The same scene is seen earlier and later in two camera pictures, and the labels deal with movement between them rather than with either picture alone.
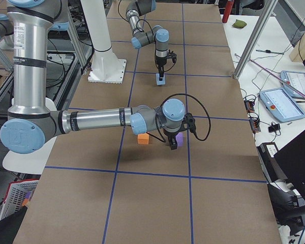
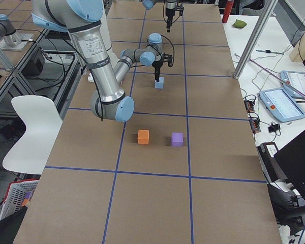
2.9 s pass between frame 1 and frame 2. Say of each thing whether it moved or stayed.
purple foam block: stayed
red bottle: stayed
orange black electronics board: stayed
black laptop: stayed
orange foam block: stayed
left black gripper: moved
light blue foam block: moved
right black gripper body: moved
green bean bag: stayed
